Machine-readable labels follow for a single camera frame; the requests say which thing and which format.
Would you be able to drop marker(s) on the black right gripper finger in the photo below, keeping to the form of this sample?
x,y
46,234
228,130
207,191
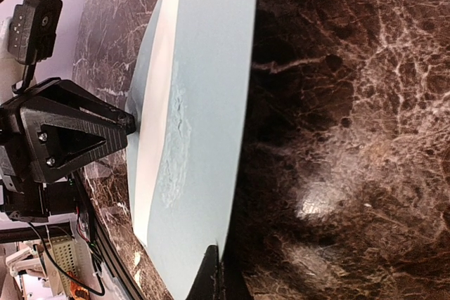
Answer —
x,y
219,278

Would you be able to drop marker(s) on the orange snack bag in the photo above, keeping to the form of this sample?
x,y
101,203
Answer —
x,y
78,292

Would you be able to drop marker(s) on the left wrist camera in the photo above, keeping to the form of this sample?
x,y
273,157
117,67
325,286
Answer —
x,y
33,30

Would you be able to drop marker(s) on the green perforated basket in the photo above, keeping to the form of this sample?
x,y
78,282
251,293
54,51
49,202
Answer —
x,y
63,251

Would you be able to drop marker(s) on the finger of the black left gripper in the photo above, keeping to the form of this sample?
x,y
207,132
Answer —
x,y
68,93

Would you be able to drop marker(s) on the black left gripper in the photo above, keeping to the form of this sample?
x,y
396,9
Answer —
x,y
56,140

